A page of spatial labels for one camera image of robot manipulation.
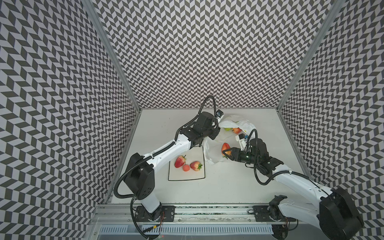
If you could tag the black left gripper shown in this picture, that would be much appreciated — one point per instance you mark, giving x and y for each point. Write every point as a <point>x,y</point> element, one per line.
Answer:
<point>214,135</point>

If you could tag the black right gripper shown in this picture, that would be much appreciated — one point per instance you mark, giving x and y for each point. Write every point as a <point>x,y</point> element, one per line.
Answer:
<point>237,154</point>

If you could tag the red fake strawberry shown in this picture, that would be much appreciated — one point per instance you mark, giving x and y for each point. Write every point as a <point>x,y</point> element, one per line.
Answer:
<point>225,146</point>
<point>180,161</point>
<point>196,166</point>

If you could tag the white plastic bag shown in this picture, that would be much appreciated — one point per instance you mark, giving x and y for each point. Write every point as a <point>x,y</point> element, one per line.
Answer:
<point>212,148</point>

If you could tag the small red fake fruit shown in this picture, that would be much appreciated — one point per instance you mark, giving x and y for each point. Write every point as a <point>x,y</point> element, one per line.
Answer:
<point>186,168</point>

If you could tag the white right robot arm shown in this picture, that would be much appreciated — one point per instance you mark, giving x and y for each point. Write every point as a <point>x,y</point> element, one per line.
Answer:
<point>331,210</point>

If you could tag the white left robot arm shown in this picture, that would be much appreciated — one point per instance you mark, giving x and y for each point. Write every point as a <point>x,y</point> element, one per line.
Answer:
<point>140,173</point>

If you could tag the red fake apple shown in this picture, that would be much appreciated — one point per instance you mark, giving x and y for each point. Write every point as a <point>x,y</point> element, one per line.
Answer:
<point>236,130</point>

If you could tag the white mat with black border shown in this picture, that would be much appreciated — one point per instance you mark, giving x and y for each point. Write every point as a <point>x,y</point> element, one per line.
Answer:
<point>177,174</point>

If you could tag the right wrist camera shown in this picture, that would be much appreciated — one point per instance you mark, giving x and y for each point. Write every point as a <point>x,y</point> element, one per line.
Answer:
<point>242,139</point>

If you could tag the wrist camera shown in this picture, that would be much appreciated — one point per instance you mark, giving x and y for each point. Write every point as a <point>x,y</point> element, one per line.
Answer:
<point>219,114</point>
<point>242,139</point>

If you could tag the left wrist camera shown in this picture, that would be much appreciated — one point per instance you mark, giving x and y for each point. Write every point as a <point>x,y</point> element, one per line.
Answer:
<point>219,114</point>

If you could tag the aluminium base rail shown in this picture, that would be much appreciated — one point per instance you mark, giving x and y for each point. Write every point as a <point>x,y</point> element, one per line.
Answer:
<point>196,222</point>

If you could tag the aluminium left corner post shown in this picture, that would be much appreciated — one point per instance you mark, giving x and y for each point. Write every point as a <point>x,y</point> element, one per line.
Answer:
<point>94,18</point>

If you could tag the aluminium corner post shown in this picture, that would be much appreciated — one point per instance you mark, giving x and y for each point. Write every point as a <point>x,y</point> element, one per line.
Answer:
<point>94,18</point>
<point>321,34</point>

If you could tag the aluminium right corner post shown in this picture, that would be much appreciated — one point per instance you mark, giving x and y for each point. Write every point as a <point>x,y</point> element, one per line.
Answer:
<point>321,34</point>

